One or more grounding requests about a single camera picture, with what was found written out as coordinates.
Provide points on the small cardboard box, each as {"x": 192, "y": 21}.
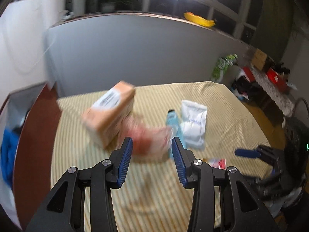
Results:
{"x": 259, "y": 58}

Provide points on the blue cloth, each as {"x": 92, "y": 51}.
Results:
{"x": 9, "y": 154}

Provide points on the yellow fruit bowl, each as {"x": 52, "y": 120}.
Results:
{"x": 200, "y": 20}

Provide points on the brown cardboard box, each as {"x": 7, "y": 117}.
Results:
{"x": 33, "y": 137}

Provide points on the small red packet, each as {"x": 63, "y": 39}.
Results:
{"x": 218, "y": 163}

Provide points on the pile of dark clothes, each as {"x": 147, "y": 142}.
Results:
{"x": 241, "y": 89}

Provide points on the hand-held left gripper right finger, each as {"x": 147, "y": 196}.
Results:
{"x": 178, "y": 159}

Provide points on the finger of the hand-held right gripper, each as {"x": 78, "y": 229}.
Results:
{"x": 243, "y": 152}
{"x": 265, "y": 183}

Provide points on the orange tissue pack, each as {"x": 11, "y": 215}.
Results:
{"x": 108, "y": 116}

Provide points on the potted plant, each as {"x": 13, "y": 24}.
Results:
{"x": 108, "y": 7}

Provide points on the white cabinet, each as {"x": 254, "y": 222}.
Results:
{"x": 19, "y": 41}

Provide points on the red box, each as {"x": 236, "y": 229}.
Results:
{"x": 275, "y": 77}
{"x": 248, "y": 73}

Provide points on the light blue tube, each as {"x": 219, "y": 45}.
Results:
{"x": 173, "y": 123}

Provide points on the lace table cloth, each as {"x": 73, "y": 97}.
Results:
{"x": 277, "y": 96}

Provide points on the window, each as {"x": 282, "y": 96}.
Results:
{"x": 239, "y": 26}

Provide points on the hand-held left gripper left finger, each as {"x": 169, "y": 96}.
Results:
{"x": 125, "y": 159}

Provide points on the white wipes packet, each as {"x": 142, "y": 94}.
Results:
{"x": 193, "y": 125}

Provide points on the pink item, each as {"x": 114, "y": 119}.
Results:
{"x": 147, "y": 140}

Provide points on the green and white package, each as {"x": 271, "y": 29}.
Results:
{"x": 219, "y": 70}

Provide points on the yellow striped table cloth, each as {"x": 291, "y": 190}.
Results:
{"x": 229, "y": 116}

